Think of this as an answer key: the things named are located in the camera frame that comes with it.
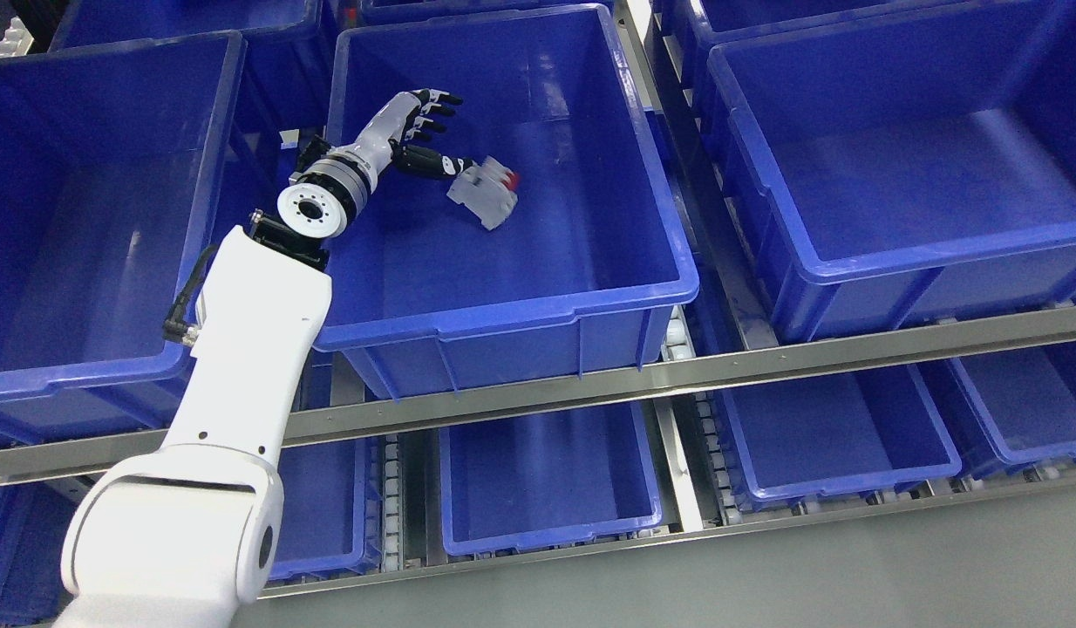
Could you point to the large blue centre bin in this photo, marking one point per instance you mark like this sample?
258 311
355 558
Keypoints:
559 253

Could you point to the large blue left bin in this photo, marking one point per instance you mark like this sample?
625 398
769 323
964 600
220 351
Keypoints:
111 159

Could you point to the blue lower far-right bin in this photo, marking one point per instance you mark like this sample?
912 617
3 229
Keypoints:
1007 411

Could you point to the large blue bin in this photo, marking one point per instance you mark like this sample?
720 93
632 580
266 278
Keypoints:
903 168
111 159
559 253

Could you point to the grey circuit breaker red switches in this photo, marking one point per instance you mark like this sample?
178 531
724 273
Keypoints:
488 190

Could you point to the blue lower centre bin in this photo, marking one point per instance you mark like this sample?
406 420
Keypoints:
530 483

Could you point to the blue lower left bin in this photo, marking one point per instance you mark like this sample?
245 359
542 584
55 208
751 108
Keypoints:
331 526

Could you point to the blue upper back-right bin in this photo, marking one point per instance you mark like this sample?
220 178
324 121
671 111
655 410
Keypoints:
698 26

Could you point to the steel shelf rack frame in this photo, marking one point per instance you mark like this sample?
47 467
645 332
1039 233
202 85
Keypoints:
735 321

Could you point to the large blue right bin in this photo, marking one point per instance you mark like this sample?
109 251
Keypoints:
903 168

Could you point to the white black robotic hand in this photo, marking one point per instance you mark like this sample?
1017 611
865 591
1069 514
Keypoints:
395 138

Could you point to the blue lower right bin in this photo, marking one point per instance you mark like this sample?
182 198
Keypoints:
832 436

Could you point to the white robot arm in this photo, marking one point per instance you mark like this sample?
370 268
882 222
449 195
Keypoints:
184 536

